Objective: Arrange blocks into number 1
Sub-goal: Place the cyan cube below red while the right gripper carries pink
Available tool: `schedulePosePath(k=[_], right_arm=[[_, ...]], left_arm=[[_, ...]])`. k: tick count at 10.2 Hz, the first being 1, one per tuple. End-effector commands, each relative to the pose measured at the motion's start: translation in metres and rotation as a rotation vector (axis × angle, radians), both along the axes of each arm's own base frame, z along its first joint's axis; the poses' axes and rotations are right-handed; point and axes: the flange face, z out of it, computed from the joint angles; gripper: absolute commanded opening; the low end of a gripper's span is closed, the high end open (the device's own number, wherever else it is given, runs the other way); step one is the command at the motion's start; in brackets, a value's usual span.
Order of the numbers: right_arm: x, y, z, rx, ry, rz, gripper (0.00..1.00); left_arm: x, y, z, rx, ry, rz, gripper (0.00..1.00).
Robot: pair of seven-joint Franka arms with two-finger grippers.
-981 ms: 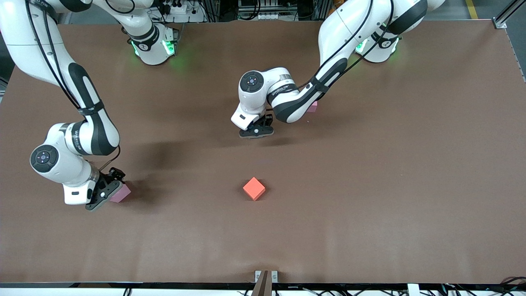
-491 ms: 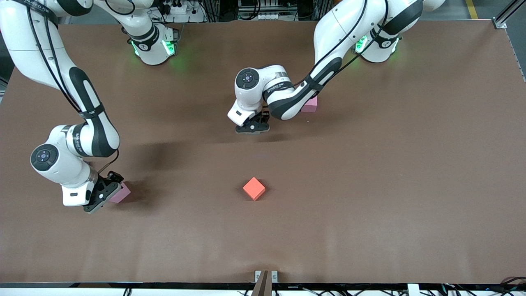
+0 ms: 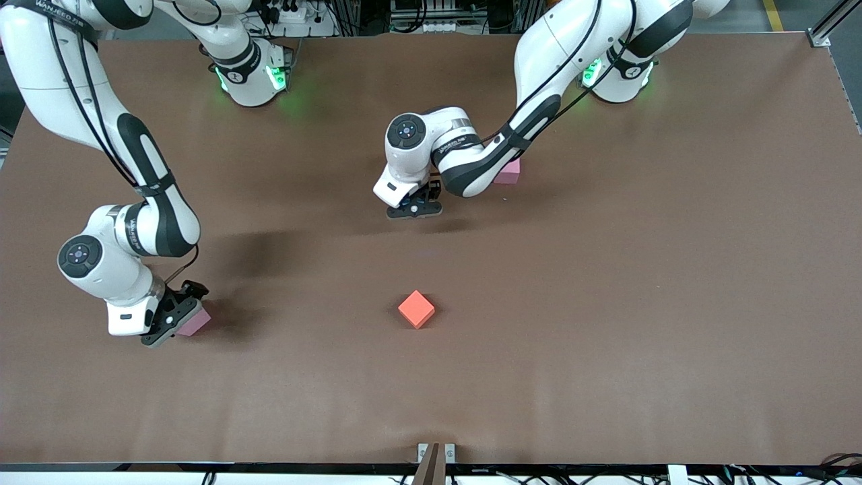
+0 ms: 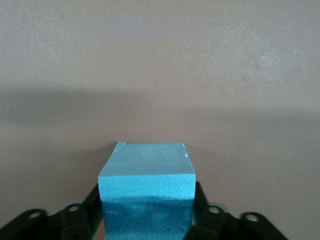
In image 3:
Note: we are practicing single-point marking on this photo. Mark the brown camera strut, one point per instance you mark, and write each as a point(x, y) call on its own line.
point(431, 468)

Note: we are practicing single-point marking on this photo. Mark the small metal mounting bracket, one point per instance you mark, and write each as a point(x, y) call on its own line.
point(422, 451)

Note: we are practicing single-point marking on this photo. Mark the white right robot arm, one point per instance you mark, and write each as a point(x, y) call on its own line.
point(40, 74)

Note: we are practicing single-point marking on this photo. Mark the pink foam cube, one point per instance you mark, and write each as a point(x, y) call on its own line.
point(512, 176)
point(200, 323)

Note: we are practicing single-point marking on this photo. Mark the white power strip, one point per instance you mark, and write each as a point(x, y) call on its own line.
point(300, 13)
point(427, 25)

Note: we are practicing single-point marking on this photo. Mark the aluminium frame profile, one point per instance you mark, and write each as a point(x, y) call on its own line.
point(820, 38)

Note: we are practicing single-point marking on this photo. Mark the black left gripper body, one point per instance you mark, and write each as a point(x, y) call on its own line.
point(433, 189)

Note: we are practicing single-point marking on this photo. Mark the orange foam cube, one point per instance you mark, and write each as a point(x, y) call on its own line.
point(416, 308)

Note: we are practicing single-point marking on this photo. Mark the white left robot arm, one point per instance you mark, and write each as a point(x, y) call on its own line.
point(559, 47)

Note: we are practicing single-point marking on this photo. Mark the brown table cover sheet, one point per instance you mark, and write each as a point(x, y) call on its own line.
point(606, 377)

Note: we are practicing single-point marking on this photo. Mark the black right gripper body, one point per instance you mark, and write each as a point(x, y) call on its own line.
point(189, 294)

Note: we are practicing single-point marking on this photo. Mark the white plastic bracket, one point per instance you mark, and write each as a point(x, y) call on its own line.
point(677, 475)

